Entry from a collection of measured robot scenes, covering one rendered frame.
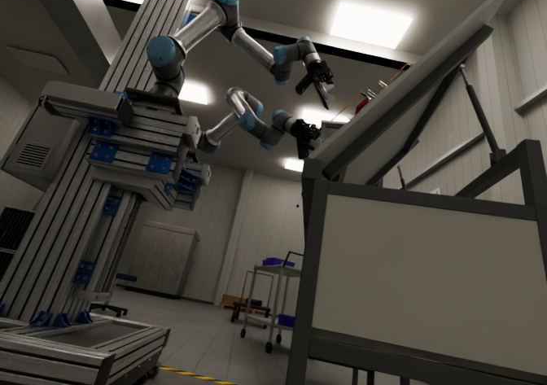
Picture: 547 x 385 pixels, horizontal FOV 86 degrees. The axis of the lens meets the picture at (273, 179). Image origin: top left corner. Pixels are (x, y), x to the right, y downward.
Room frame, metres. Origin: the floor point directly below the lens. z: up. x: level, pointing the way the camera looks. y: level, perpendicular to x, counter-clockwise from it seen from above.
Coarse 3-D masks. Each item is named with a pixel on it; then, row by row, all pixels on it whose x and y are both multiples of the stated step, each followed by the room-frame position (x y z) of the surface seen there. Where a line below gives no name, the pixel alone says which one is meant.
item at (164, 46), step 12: (216, 0) 0.96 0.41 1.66; (228, 0) 0.95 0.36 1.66; (204, 12) 0.98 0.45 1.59; (216, 12) 0.99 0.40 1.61; (228, 12) 1.00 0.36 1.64; (192, 24) 0.98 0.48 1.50; (204, 24) 0.99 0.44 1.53; (216, 24) 1.02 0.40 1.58; (228, 24) 1.08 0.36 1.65; (156, 36) 0.95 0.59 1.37; (168, 36) 0.96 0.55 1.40; (180, 36) 0.98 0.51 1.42; (192, 36) 0.99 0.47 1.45; (204, 36) 1.03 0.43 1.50; (156, 48) 0.95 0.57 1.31; (168, 48) 0.95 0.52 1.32; (180, 48) 0.98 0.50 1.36; (156, 60) 0.97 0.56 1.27; (168, 60) 0.98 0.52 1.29; (180, 60) 1.03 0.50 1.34; (156, 72) 1.05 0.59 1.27; (168, 72) 1.05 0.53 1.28
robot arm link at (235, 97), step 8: (232, 88) 1.29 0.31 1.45; (240, 88) 1.32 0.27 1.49; (232, 96) 1.26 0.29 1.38; (240, 96) 1.25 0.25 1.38; (232, 104) 1.25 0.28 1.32; (240, 104) 1.19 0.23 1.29; (240, 112) 1.17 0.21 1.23; (248, 112) 1.09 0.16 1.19; (240, 120) 1.12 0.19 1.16; (248, 120) 1.09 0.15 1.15; (256, 120) 1.11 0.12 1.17; (248, 128) 1.12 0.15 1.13; (256, 128) 1.13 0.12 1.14; (264, 128) 1.14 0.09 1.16; (256, 136) 1.17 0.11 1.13
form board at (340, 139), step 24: (480, 24) 0.78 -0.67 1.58; (432, 48) 0.71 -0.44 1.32; (456, 48) 0.81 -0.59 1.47; (408, 72) 0.73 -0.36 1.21; (384, 96) 0.74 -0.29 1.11; (432, 96) 1.14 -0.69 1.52; (360, 120) 0.77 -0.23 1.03; (408, 120) 1.19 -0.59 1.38; (336, 144) 0.81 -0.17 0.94; (384, 144) 1.23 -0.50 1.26; (360, 168) 1.28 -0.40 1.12
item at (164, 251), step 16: (144, 224) 9.40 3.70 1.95; (160, 224) 9.42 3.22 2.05; (144, 240) 9.43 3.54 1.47; (160, 240) 9.45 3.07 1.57; (176, 240) 9.46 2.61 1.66; (192, 240) 9.54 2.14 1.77; (144, 256) 9.44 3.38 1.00; (160, 256) 9.45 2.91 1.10; (176, 256) 9.46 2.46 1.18; (192, 256) 10.30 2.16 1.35; (128, 272) 9.43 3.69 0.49; (144, 272) 9.44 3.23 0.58; (160, 272) 9.45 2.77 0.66; (176, 272) 9.47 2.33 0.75; (128, 288) 9.48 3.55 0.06; (144, 288) 9.45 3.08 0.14; (160, 288) 9.46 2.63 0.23; (176, 288) 9.47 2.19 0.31
